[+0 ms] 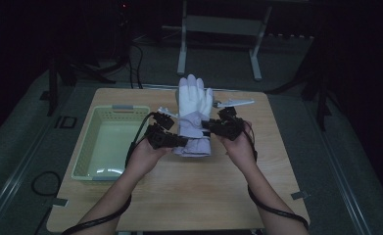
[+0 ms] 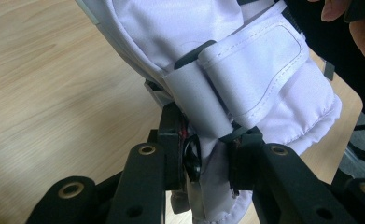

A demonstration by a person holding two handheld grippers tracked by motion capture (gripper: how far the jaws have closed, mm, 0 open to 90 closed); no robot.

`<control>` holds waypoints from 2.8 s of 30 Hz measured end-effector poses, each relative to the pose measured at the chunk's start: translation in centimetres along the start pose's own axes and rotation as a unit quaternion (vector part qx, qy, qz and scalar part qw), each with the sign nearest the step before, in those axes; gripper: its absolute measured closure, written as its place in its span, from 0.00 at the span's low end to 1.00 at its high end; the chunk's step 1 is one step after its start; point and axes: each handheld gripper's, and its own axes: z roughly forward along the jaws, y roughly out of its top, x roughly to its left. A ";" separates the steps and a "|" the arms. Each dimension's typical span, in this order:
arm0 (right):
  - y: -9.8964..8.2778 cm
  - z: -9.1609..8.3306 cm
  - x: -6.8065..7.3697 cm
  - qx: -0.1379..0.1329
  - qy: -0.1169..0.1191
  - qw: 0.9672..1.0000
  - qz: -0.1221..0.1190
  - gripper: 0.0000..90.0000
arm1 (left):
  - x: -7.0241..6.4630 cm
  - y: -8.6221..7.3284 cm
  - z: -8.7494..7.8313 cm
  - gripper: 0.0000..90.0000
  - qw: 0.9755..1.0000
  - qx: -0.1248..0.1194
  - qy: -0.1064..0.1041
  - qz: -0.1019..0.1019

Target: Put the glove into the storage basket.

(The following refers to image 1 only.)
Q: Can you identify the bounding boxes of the right hand-held gripper black cable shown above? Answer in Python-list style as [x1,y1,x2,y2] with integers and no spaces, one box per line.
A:
[242,120,311,231]

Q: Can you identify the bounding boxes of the grey tape piece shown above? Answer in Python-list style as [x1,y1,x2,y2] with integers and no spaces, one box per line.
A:
[290,190,311,201]
[52,197,70,208]

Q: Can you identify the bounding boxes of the hand-held gripper black cable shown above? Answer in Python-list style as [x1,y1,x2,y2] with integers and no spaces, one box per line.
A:
[242,120,311,231]
[61,112,156,235]

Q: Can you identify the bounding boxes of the purple glove with white back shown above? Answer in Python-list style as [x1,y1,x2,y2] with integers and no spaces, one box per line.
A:
[175,73,215,158]

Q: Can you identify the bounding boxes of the black floor cable loop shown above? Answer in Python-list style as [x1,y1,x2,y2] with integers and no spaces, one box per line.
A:
[30,170,63,198]

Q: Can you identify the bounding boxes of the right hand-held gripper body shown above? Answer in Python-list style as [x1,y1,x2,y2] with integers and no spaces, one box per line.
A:
[213,98,256,142]

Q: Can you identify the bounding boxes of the black hanging cables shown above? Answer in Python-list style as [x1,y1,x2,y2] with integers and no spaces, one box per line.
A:
[126,41,145,90]

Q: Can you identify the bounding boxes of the person's right hand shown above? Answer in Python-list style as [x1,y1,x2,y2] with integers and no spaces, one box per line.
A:
[216,120,257,174]

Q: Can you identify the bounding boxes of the white metal stand frame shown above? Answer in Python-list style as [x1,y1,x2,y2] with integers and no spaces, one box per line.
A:
[176,0,273,82]

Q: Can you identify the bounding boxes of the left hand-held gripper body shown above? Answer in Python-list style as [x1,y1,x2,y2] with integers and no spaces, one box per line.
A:
[144,106,179,151]

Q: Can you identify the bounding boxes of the pale green plastic basket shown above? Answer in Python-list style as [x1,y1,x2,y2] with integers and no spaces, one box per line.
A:
[71,104,151,182]

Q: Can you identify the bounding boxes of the black tripod stand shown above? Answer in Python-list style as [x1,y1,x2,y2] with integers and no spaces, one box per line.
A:
[266,32,335,132]
[46,0,131,118]

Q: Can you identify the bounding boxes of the left hand-held gripper black cable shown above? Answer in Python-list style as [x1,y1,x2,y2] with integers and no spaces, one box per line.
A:
[61,112,156,235]

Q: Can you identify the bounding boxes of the purple glove with grey palm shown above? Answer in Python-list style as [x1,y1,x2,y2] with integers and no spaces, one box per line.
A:
[172,88,195,158]

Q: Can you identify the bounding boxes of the person's left hand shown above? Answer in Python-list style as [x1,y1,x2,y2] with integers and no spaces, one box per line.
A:
[125,138,173,179]

